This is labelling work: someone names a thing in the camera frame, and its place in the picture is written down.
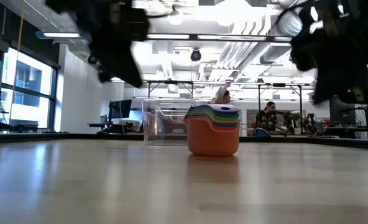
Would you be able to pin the clear plastic basket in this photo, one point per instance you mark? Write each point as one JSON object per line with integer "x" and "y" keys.
{"x": 162, "y": 124}

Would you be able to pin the long ceiling lamp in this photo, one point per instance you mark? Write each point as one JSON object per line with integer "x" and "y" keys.
{"x": 61, "y": 35}

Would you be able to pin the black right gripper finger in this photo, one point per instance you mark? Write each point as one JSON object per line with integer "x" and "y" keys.
{"x": 325, "y": 87}
{"x": 361, "y": 93}

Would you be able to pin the large window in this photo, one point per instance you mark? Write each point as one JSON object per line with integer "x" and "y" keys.
{"x": 25, "y": 77}

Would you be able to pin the seated person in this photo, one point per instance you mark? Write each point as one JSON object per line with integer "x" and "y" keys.
{"x": 266, "y": 119}

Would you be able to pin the green measuring cup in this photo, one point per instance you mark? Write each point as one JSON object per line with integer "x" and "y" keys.
{"x": 221, "y": 115}
{"x": 224, "y": 120}

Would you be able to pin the black metal rig frame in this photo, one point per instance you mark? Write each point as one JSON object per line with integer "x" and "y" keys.
{"x": 278, "y": 84}
{"x": 171, "y": 82}

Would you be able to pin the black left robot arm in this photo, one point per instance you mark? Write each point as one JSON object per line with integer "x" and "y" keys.
{"x": 66, "y": 4}

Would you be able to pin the round ceiling light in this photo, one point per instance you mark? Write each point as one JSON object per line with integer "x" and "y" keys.
{"x": 175, "y": 17}

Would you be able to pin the black dome ceiling camera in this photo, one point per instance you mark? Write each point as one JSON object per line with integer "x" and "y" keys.
{"x": 195, "y": 56}

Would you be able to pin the red measuring cup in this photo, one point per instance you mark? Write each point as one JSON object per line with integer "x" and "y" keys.
{"x": 227, "y": 126}

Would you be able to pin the small potted plant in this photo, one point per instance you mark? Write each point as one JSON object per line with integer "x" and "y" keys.
{"x": 296, "y": 118}

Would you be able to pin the purple measuring cup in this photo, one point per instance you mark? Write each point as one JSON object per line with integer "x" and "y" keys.
{"x": 230, "y": 106}

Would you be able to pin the blue measuring cup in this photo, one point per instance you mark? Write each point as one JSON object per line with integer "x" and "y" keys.
{"x": 199, "y": 109}

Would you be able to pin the black metal table frame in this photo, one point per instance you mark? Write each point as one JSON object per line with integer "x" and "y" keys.
{"x": 78, "y": 136}

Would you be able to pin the round blue object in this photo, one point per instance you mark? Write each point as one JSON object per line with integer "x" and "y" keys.
{"x": 261, "y": 133}

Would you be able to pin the silver ventilation duct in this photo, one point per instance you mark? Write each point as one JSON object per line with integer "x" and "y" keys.
{"x": 288, "y": 26}

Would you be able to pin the black computer monitor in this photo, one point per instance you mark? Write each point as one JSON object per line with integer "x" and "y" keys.
{"x": 120, "y": 109}
{"x": 341, "y": 113}

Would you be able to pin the orange measuring cup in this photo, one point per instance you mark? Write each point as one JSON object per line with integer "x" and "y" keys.
{"x": 212, "y": 140}

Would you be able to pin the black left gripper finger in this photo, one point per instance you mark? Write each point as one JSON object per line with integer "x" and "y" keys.
{"x": 126, "y": 70}
{"x": 104, "y": 74}

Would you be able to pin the black overhead bar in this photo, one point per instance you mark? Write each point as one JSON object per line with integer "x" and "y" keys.
{"x": 193, "y": 37}

